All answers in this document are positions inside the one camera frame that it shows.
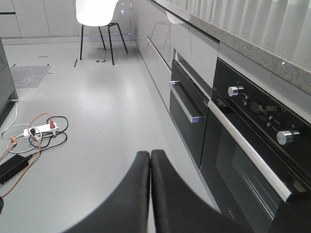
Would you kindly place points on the grey floor mat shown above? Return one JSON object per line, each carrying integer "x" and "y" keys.
{"x": 29, "y": 76}

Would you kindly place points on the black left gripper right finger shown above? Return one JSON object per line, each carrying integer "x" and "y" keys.
{"x": 177, "y": 208}

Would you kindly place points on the white chair black legs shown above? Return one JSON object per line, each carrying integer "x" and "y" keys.
{"x": 98, "y": 13}

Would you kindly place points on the silver oven knob near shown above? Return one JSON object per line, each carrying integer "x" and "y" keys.
{"x": 286, "y": 136}

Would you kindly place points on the silver oven knob far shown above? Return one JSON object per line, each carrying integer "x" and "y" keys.
{"x": 235, "y": 90}

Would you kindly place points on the black drawer with handle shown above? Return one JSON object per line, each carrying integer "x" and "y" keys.
{"x": 189, "y": 110}

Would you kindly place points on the black built-in oven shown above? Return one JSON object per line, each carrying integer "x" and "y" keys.
{"x": 256, "y": 182}

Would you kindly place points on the silver oven knob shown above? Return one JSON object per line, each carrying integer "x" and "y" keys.
{"x": 235, "y": 90}
{"x": 286, "y": 136}

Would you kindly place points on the grey stone countertop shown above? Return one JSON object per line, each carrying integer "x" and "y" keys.
{"x": 276, "y": 34}

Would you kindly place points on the black power adapter brick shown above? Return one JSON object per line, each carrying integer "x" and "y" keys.
{"x": 12, "y": 167}

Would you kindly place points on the white power strip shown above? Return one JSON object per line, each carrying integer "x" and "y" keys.
{"x": 46, "y": 128}

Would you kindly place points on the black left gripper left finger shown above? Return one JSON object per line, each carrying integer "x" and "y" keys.
{"x": 127, "y": 207}

